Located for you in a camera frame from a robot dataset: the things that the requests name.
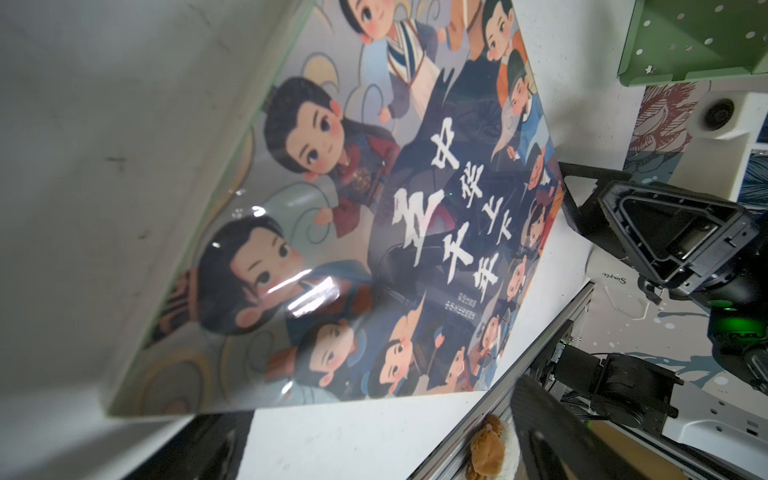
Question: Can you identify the brown white plush toy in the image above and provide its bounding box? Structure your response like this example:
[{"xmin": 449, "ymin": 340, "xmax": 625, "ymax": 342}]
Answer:
[{"xmin": 465, "ymin": 414, "xmax": 520, "ymax": 480}]

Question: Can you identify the green two-tier wooden shelf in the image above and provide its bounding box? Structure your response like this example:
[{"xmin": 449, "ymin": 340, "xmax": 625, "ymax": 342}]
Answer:
[{"xmin": 618, "ymin": 0, "xmax": 767, "ymax": 87}]

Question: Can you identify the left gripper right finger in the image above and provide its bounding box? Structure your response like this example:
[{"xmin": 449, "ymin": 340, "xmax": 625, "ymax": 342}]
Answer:
[{"xmin": 511, "ymin": 375, "xmax": 644, "ymax": 480}]

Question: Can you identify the white ceramic mug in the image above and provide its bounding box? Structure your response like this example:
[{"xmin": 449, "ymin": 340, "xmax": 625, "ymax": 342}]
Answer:
[{"xmin": 586, "ymin": 246, "xmax": 650, "ymax": 321}]

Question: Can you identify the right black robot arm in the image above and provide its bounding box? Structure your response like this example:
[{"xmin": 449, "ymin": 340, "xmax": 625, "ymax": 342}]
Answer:
[{"xmin": 550, "ymin": 163, "xmax": 767, "ymax": 478}]

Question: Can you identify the illustrated Chinese history book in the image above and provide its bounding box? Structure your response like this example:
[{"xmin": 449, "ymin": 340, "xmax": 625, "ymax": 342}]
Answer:
[{"xmin": 107, "ymin": 1, "xmax": 563, "ymax": 417}]

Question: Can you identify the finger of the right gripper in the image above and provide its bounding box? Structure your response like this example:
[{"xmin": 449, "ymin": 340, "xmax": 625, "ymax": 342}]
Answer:
[{"xmin": 560, "ymin": 163, "xmax": 759, "ymax": 285}]

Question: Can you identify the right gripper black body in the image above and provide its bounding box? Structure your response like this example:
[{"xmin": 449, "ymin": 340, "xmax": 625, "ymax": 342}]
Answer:
[{"xmin": 637, "ymin": 221, "xmax": 767, "ymax": 310}]

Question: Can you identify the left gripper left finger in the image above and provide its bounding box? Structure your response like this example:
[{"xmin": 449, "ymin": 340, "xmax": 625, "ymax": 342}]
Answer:
[{"xmin": 125, "ymin": 411, "xmax": 254, "ymax": 480}]

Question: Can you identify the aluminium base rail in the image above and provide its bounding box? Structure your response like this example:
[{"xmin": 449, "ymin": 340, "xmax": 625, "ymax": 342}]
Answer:
[{"xmin": 410, "ymin": 281, "xmax": 595, "ymax": 480}]

